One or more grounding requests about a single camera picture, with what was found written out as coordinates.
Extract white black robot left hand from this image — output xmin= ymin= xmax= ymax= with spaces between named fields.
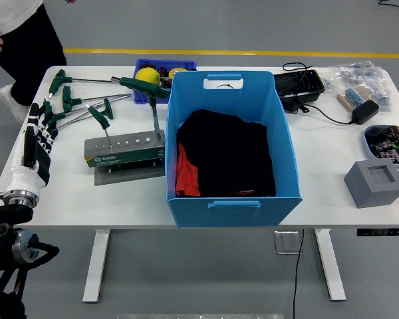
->
xmin=5 ymin=102 xmax=59 ymax=197

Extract green grey wrench holder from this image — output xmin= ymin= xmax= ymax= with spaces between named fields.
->
xmin=83 ymin=129 xmax=167 ymax=167

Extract large green T-handle wrench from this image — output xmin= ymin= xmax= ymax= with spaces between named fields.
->
xmin=111 ymin=75 xmax=172 ymax=140

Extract large blue plastic box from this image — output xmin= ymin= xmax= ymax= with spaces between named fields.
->
xmin=165 ymin=70 xmax=303 ymax=229

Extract person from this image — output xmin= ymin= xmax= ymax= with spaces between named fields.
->
xmin=0 ymin=0 xmax=67 ymax=124

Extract yellow lemon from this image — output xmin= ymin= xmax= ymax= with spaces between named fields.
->
xmin=135 ymin=67 xmax=162 ymax=86

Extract white table leg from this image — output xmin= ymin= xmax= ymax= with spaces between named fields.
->
xmin=314 ymin=228 xmax=347 ymax=302
xmin=82 ymin=229 xmax=111 ymax=304

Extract small blue parts bin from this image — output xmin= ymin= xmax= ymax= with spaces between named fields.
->
xmin=134 ymin=58 xmax=198 ymax=106

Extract red cloth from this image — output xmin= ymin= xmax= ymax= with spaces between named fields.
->
xmin=175 ymin=142 xmax=202 ymax=197

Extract black cloth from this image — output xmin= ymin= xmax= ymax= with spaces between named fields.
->
xmin=176 ymin=108 xmax=277 ymax=197

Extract black plastic tray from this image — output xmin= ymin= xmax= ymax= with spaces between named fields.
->
xmin=273 ymin=69 xmax=326 ymax=114

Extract metal floor socket plate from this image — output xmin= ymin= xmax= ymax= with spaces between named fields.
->
xmin=274 ymin=230 xmax=303 ymax=255

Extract clear bags of blue parts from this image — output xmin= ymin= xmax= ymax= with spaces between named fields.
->
xmin=324 ymin=60 xmax=393 ymax=114

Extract resistor tape bundle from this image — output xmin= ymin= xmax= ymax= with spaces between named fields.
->
xmin=336 ymin=84 xmax=375 ymax=111

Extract black power adapter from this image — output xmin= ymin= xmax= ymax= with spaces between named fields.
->
xmin=351 ymin=99 xmax=380 ymax=126

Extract light blue dish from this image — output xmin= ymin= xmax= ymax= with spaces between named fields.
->
xmin=364 ymin=124 xmax=399 ymax=172

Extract grey block with square recess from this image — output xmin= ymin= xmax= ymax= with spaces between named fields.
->
xmin=344 ymin=158 xmax=399 ymax=209

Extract pile of electronic parts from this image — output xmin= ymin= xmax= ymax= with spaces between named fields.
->
xmin=365 ymin=125 xmax=399 ymax=164

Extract black table control panel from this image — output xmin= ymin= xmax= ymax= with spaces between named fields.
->
xmin=356 ymin=227 xmax=399 ymax=237

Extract green T-handle hex wrench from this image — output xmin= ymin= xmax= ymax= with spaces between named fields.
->
xmin=46 ymin=111 xmax=99 ymax=134
xmin=62 ymin=85 xmax=132 ymax=114
xmin=86 ymin=98 xmax=114 ymax=121
xmin=42 ymin=98 xmax=104 ymax=131

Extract long thin green T-handle wrench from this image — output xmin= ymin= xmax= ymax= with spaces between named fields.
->
xmin=48 ymin=68 xmax=120 ymax=97

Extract black adapter cable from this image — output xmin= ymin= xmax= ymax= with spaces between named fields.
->
xmin=282 ymin=62 xmax=356 ymax=126

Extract black floor cable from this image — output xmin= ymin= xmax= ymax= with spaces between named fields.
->
xmin=291 ymin=229 xmax=305 ymax=319

